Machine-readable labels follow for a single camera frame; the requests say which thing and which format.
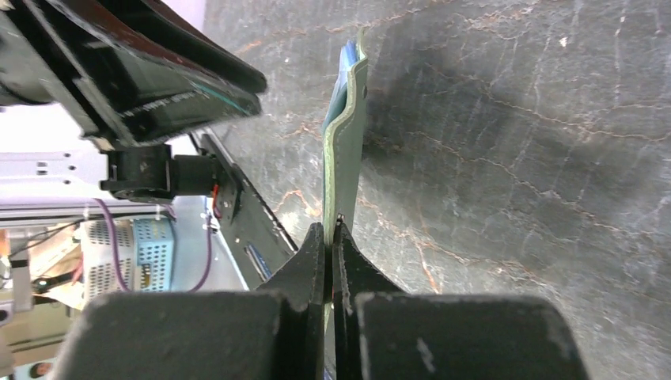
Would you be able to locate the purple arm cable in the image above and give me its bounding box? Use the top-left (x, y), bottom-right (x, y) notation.
top-left (186, 215), bottom-right (215, 294)
top-left (93, 198), bottom-right (132, 294)

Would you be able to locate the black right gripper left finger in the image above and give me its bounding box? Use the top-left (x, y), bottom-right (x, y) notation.
top-left (52, 223), bottom-right (325, 379)

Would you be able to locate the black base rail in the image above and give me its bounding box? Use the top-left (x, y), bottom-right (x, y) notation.
top-left (199, 133), bottom-right (298, 290)

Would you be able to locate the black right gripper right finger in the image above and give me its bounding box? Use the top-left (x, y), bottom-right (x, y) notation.
top-left (332, 223), bottom-right (589, 379)

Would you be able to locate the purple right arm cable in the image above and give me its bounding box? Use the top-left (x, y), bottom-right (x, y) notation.
top-left (186, 215), bottom-right (215, 294)

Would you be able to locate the white perforated box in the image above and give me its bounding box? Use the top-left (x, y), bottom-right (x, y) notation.
top-left (81, 219), bottom-right (135, 302)

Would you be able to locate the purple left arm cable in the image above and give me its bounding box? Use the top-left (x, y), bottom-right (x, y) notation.
top-left (93, 198), bottom-right (132, 294)

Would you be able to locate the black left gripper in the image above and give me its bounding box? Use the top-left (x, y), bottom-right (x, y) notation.
top-left (1, 1), bottom-right (262, 150)

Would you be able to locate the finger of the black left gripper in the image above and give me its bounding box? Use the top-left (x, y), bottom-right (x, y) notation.
top-left (100, 0), bottom-right (267, 94)

